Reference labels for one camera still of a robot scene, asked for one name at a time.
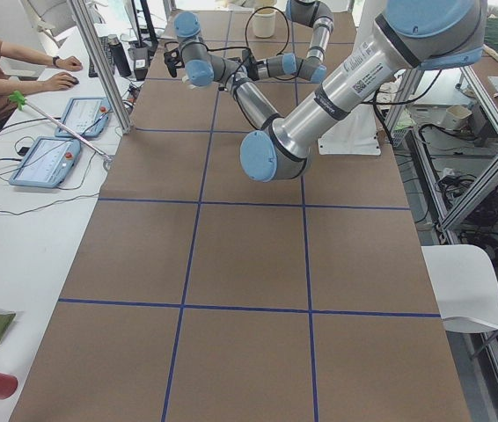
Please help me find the blue teach pendant far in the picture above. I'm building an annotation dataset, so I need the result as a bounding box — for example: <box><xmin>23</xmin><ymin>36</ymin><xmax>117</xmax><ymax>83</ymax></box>
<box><xmin>60</xmin><ymin>97</ymin><xmax>112</xmax><ymax>138</ymax></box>

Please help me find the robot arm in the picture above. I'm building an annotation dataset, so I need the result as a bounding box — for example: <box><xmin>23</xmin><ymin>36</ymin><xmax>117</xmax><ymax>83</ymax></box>
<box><xmin>242</xmin><ymin>1</ymin><xmax>334</xmax><ymax>84</ymax></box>
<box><xmin>240</xmin><ymin>1</ymin><xmax>487</xmax><ymax>182</ymax></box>

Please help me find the person left hand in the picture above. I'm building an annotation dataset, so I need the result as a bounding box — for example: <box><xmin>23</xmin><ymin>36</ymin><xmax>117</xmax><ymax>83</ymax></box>
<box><xmin>55</xmin><ymin>56</ymin><xmax>83</xmax><ymax>71</ymax></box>

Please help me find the black water bottle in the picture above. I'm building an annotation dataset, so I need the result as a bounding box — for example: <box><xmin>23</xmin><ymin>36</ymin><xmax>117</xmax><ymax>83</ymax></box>
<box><xmin>107</xmin><ymin>34</ymin><xmax>131</xmax><ymax>77</ymax></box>

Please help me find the black keyboard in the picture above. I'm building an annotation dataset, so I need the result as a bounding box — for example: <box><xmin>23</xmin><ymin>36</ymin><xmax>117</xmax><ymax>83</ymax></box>
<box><xmin>87</xmin><ymin>37</ymin><xmax>109</xmax><ymax>79</ymax></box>

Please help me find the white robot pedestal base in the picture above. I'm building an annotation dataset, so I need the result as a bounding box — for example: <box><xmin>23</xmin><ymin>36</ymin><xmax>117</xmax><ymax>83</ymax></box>
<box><xmin>317</xmin><ymin>0</ymin><xmax>384</xmax><ymax>158</ymax></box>

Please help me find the blue teach pendant near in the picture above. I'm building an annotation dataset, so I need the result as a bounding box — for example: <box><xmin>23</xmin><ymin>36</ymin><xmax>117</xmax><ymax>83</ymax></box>
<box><xmin>9</xmin><ymin>137</ymin><xmax>81</xmax><ymax>189</ymax></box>

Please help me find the blue teach pendant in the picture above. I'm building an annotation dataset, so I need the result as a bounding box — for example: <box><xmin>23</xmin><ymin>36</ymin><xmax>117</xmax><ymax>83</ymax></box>
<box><xmin>9</xmin><ymin>137</ymin><xmax>81</xmax><ymax>189</ymax></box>
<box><xmin>60</xmin><ymin>97</ymin><xmax>112</xmax><ymax>138</ymax></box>

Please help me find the aluminium frame post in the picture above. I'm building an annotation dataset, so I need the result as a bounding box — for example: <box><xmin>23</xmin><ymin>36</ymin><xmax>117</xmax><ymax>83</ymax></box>
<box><xmin>67</xmin><ymin>0</ymin><xmax>131</xmax><ymax>134</ymax></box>

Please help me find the person forearm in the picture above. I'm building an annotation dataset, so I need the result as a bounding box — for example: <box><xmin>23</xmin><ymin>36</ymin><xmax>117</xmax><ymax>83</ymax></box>
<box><xmin>6</xmin><ymin>78</ymin><xmax>56</xmax><ymax>96</ymax></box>

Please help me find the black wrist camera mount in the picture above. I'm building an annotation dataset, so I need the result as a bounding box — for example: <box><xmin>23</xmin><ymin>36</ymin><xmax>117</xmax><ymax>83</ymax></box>
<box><xmin>164</xmin><ymin>48</ymin><xmax>185</xmax><ymax>78</ymax></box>

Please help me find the person right hand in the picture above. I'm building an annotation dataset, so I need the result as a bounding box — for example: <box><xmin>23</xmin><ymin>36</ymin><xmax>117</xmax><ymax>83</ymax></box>
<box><xmin>45</xmin><ymin>72</ymin><xmax>79</xmax><ymax>91</ymax></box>

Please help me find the metal rod green tip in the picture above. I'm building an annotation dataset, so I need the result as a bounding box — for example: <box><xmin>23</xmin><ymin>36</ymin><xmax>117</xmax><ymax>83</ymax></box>
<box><xmin>9</xmin><ymin>91</ymin><xmax>114</xmax><ymax>171</ymax></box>

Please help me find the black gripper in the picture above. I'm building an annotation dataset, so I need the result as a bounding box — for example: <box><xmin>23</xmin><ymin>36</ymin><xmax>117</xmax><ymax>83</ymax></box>
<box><xmin>241</xmin><ymin>47</ymin><xmax>260</xmax><ymax>80</ymax></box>

